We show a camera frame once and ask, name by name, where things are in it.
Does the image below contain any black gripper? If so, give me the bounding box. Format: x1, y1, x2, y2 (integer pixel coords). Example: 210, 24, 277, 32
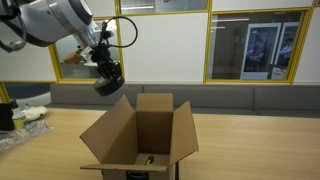
90, 44, 123, 82

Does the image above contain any brown cardboard box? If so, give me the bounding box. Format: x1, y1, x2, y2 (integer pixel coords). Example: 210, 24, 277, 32
79, 92, 200, 180

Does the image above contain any black box-shaped object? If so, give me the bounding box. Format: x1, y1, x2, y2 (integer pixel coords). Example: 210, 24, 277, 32
0, 103, 16, 133

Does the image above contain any white crumpled cloth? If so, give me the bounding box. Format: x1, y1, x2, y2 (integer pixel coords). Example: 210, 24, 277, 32
22, 105, 49, 123

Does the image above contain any small bottle with black cap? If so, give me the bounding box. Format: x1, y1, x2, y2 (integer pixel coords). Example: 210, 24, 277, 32
11, 99, 28, 131

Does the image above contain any clear plastic bag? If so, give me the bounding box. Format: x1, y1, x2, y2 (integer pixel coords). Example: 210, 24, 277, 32
0, 119, 54, 152

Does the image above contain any grey bench sofa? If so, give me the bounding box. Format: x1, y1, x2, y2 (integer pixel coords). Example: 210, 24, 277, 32
49, 83, 320, 118

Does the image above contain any large poster of seated person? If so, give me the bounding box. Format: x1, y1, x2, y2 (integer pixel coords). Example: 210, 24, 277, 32
240, 22, 283, 81

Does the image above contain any narrow poster of seated person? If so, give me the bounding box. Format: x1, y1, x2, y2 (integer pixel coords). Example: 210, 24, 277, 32
270, 21, 300, 81

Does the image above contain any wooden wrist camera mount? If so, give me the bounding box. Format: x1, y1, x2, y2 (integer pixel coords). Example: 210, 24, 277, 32
63, 49, 85, 65

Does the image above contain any black looped gripper cable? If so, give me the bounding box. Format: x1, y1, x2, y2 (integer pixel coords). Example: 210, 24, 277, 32
99, 15, 139, 49

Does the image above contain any grey wrapped arm cable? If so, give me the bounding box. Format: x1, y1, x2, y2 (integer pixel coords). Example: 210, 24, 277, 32
0, 39, 28, 54

